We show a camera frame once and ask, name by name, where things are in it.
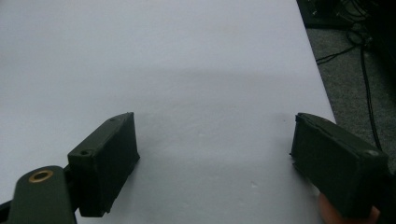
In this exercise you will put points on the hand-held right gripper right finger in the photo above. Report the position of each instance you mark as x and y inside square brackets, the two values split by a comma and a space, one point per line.
[336, 168]

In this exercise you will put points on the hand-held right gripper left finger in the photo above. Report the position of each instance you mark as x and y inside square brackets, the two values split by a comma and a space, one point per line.
[106, 161]

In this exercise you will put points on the black stand base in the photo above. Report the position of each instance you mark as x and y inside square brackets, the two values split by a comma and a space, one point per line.
[323, 15]

